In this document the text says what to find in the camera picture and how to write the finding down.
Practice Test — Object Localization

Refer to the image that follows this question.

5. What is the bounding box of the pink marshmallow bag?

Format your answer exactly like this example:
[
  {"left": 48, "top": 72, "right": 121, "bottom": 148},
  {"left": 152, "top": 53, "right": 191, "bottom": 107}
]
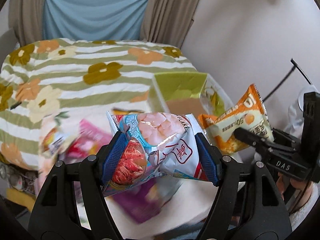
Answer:
[{"left": 66, "top": 119, "right": 112, "bottom": 161}]

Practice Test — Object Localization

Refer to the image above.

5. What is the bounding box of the bright purple chip bag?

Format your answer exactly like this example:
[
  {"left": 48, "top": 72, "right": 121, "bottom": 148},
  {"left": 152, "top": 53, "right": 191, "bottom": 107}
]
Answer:
[{"left": 112, "top": 176, "right": 182, "bottom": 224}]

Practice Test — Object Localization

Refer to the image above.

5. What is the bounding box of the blue white shrimp flake bag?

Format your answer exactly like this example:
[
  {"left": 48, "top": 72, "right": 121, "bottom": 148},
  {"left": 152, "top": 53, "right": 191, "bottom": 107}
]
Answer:
[{"left": 103, "top": 112, "right": 207, "bottom": 197}]

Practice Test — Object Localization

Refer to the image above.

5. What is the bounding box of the right hand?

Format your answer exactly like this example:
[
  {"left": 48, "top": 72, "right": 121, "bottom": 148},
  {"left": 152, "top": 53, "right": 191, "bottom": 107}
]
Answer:
[{"left": 276, "top": 172, "right": 312, "bottom": 209}]

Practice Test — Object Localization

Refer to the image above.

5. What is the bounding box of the white fleece sleeve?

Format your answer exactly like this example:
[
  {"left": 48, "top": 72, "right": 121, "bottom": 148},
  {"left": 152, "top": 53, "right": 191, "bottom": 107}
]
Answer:
[{"left": 289, "top": 182, "right": 319, "bottom": 231}]

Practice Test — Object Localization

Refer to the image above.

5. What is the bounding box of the green cardboard box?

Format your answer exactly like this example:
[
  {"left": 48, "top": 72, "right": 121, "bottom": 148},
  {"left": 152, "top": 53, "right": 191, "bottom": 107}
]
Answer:
[{"left": 148, "top": 72, "right": 234, "bottom": 117}]

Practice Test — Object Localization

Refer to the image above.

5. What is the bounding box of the floral striped bed blanket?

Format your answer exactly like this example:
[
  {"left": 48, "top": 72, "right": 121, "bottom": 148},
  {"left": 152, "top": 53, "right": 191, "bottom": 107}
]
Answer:
[{"left": 1, "top": 38, "right": 195, "bottom": 170}]

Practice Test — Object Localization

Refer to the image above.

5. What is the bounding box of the blue hanging cloth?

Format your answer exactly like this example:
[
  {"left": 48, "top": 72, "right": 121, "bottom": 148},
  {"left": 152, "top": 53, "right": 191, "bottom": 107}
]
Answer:
[{"left": 43, "top": 0, "right": 148, "bottom": 41}]

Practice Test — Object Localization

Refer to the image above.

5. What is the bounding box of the right beige curtain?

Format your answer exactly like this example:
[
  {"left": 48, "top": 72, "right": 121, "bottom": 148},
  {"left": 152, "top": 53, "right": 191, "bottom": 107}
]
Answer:
[{"left": 139, "top": 0, "right": 200, "bottom": 48}]

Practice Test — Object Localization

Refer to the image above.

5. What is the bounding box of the beige curtain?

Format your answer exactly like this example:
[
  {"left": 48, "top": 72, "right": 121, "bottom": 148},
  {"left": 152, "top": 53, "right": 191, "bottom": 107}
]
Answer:
[
  {"left": 139, "top": 0, "right": 200, "bottom": 48},
  {"left": 8, "top": 0, "right": 44, "bottom": 46}
]

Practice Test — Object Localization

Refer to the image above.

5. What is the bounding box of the left beige curtain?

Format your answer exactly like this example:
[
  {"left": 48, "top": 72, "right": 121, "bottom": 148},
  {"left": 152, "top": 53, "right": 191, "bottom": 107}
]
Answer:
[{"left": 8, "top": 0, "right": 44, "bottom": 46}]

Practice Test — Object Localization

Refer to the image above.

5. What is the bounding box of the black curved cable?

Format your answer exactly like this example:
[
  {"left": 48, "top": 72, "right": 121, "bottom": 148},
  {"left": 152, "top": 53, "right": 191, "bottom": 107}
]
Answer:
[{"left": 262, "top": 57, "right": 313, "bottom": 102}]

